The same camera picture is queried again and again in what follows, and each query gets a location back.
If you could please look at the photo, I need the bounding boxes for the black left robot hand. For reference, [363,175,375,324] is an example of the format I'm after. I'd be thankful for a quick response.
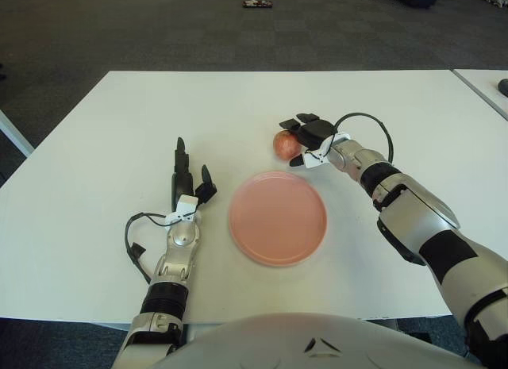
[165,136,218,227]

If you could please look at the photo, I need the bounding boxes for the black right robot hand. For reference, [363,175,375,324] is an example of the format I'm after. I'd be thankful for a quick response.
[279,113,352,171]

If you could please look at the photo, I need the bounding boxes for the red yellow apple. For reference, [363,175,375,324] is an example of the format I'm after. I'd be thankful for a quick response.
[271,129,302,161]

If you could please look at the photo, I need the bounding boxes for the pink round plate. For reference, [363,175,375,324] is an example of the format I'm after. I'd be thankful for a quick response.
[228,170,329,267]

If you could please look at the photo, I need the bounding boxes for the silver robot torso shell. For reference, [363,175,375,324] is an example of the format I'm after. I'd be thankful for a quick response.
[158,313,481,369]

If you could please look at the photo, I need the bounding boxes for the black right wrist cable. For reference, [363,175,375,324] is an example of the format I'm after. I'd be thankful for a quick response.
[333,113,394,163]

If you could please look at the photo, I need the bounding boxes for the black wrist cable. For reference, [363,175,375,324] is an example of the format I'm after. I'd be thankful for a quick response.
[333,113,394,163]
[125,212,171,285]

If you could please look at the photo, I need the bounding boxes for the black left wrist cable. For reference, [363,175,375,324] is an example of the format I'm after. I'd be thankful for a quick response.
[125,212,171,285]

